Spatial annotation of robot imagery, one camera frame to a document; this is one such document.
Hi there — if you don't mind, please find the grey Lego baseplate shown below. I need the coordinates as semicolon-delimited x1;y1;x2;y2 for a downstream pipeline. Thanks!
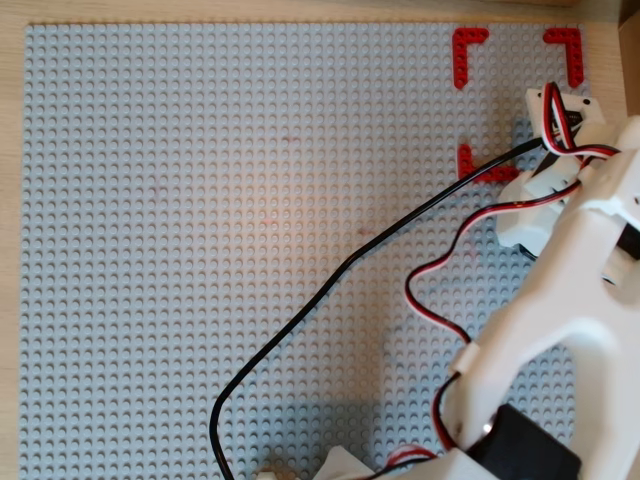
18;22;596;480

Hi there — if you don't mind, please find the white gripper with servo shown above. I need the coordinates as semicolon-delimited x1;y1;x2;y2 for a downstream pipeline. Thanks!
497;83;609;251

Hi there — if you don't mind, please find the black camera cable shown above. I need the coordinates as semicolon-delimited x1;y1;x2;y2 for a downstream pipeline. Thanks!
209;137;546;480

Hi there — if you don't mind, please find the wide cardboard box with flaps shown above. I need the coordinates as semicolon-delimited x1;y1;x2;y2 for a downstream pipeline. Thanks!
618;8;640;119

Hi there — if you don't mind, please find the red L-shaped Lego corner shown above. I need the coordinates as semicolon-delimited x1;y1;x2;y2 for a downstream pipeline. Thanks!
456;143;520;184
542;27;585;89
451;27;491;91

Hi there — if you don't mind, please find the red white black servo cable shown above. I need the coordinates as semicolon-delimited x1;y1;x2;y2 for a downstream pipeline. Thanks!
372;82;624;480

